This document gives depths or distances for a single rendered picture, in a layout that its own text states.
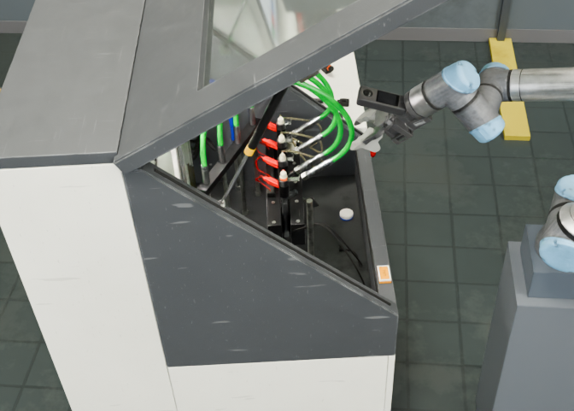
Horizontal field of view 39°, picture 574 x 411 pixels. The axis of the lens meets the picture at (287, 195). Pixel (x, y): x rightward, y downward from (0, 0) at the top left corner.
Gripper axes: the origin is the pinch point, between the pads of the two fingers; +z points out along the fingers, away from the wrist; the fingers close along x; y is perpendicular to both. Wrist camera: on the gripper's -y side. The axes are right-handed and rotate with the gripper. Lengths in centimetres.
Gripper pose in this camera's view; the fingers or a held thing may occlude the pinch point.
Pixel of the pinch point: (353, 133)
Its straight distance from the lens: 203.1
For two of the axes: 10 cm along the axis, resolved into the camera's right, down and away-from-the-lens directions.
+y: 7.7, 4.6, 4.5
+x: 1.7, -8.2, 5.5
